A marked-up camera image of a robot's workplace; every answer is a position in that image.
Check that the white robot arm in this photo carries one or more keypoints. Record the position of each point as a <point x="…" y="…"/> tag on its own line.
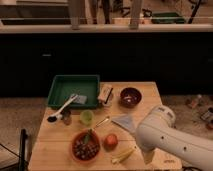
<point x="156" y="131"/>

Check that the red orange tomato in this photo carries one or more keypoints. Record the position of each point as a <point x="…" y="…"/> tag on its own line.
<point x="111" y="141"/>

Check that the dark purple bowl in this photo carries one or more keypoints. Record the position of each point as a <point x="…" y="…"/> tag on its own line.
<point x="130" y="97"/>

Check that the green bin in background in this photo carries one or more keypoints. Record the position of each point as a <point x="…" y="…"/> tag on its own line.
<point x="167" y="18"/>

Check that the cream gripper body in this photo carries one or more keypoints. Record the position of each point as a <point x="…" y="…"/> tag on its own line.
<point x="148" y="156"/>

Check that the grey triangular cloth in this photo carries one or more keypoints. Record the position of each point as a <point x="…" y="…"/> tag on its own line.
<point x="125" y="122"/>

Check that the green plastic tray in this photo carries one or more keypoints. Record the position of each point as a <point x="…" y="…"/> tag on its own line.
<point x="65" y="85"/>

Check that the yellow banana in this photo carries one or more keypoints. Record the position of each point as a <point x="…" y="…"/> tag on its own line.
<point x="122" y="156"/>

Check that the black pole at left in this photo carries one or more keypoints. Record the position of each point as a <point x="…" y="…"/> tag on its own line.
<point x="23" y="137"/>

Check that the light green cup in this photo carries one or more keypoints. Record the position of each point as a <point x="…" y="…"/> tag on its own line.
<point x="86" y="117"/>

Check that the tan scrub brush block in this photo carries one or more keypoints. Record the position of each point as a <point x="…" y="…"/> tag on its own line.
<point x="105" y="93"/>

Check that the orange bowl with grapes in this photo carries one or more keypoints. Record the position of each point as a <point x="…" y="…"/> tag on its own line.
<point x="85" y="147"/>

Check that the metal spoon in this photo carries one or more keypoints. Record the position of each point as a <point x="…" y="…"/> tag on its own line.
<point x="106" y="119"/>

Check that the grey sponge in tray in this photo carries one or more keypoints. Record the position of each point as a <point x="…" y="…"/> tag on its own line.
<point x="81" y="99"/>

